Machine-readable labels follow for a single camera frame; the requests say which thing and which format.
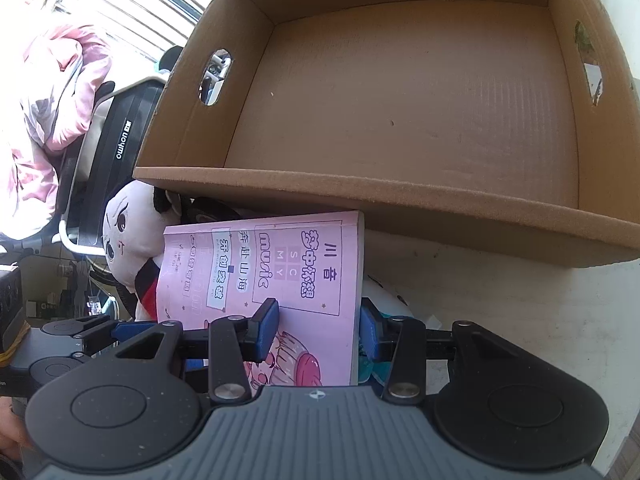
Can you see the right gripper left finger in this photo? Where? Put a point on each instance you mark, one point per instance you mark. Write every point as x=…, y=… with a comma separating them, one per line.
x=164, y=363

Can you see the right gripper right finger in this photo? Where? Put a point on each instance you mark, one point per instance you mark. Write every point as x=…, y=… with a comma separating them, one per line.
x=406, y=345

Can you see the pink notebook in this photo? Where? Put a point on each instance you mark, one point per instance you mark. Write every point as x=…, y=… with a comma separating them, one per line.
x=311, y=264

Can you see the plush doll black hair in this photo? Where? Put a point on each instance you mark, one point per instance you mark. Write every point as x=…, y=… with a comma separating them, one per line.
x=134, y=222

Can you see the wet wipes pack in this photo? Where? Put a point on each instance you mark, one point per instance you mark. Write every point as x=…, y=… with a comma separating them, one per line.
x=385, y=304

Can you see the left hand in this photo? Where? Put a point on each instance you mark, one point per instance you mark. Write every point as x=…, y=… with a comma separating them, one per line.
x=13, y=434

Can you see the black wheelchair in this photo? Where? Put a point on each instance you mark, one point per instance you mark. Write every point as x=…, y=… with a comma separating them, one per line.
x=96, y=166

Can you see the brown cardboard box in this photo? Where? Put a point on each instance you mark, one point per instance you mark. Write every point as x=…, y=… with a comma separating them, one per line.
x=508, y=126

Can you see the pink jacket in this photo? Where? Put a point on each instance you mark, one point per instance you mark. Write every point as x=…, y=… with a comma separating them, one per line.
x=50, y=74

